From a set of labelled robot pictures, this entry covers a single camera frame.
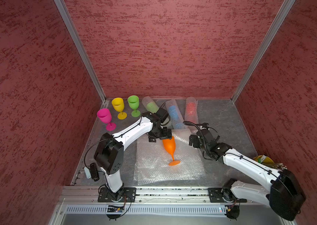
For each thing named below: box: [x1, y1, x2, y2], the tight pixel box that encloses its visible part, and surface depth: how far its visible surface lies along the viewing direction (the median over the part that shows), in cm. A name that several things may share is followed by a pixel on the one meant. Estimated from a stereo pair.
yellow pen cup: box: [253, 154, 275, 165], surface depth 79 cm
